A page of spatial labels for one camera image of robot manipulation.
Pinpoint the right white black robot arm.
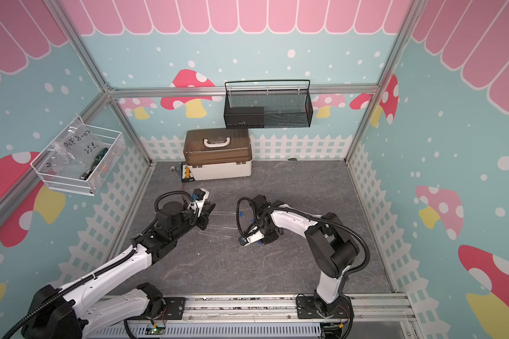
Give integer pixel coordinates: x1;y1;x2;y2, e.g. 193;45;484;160
236;195;370;322

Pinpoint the brown lid storage toolbox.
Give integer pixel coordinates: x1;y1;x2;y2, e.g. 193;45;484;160
183;128;253;181

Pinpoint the clear plastic labelled bag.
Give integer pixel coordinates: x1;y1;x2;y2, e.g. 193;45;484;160
44;117;108;179

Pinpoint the black mesh wall basket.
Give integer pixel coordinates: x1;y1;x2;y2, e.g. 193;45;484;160
224;79;313;129

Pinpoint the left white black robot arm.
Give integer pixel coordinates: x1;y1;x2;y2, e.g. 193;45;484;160
4;189;215;338

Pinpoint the black box in mesh basket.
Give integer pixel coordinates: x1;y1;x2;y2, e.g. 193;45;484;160
224;107;265;129

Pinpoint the white wire wall basket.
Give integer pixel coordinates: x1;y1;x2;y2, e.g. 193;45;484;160
31;116;126;196

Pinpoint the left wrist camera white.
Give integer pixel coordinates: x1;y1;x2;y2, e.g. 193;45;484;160
190;189;209;210

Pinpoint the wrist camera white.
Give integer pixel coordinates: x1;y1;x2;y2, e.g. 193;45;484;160
190;189;209;210
238;231;264;246

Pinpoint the black yellow battery charger board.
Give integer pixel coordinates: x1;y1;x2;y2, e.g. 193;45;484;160
180;162;195;183

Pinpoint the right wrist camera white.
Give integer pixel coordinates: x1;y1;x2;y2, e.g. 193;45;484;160
238;231;264;246

